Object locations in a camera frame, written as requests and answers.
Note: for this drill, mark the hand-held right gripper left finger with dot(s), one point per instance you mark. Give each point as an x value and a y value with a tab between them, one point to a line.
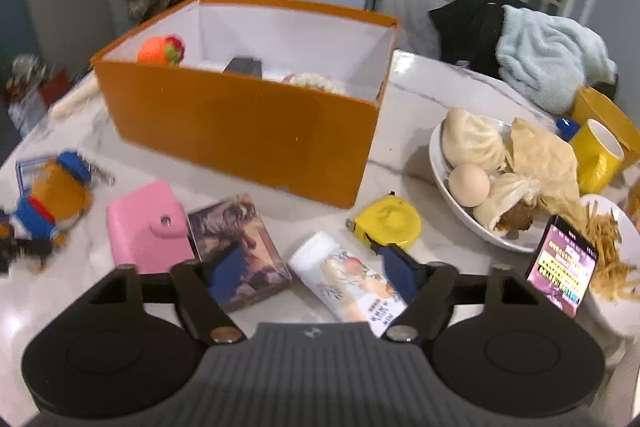
227	269

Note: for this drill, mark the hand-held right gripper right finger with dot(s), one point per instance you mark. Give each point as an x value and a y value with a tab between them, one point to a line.
400	272

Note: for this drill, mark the dark illustrated card box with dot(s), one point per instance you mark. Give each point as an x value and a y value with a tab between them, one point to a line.
235	217

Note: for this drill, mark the yellow tape measure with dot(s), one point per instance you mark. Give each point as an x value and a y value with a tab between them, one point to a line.
392	217

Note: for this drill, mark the white hand cream tube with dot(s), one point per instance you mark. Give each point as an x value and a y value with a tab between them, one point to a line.
335	277

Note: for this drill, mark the pink wallet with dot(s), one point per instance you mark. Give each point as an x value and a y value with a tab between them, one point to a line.
145	227

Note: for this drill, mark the orange cardboard box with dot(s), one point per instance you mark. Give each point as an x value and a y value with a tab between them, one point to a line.
240	137

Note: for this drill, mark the silver key rings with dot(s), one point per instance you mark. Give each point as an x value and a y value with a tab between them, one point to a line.
99	173

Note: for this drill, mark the brown bear plush blue outfit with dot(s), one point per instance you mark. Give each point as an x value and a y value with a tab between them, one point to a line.
57	197

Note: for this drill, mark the dark grey gift box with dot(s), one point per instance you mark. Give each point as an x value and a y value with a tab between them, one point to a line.
243	67

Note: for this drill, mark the crochet bunny plush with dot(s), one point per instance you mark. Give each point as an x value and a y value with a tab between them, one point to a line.
315	82

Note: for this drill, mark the orange and red crochet fruit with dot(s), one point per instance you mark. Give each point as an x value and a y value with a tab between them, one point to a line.
154	49

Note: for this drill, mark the white food bowl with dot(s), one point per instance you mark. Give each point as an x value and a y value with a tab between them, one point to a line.
450	203

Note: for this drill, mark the boiled egg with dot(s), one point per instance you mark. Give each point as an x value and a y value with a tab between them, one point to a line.
468	184

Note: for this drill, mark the torn steamed bun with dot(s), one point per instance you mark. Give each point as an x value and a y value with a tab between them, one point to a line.
505	204

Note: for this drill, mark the whole steamed bun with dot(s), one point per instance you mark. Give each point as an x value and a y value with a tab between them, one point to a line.
475	142

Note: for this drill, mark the black smartphone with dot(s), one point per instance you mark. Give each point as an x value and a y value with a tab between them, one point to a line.
562	267

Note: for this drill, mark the folded flatbread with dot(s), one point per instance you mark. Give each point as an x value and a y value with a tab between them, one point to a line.
545	162

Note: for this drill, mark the white plate of fries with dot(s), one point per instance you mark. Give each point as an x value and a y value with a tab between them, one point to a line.
607	252

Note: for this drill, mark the small blue object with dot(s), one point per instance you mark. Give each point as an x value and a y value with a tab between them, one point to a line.
567	128

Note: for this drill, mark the yellow mug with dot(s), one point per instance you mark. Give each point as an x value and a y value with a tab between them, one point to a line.
597	157

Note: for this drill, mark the plastic bag of food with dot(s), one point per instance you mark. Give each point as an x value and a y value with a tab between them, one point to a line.
633	202

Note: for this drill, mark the black jacket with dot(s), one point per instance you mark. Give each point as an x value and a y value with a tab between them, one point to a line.
465	32

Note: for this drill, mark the yellow bowl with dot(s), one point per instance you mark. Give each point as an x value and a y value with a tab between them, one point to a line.
600	104

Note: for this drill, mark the light blue fleece garment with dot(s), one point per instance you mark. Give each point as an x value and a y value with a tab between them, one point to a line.
550	52

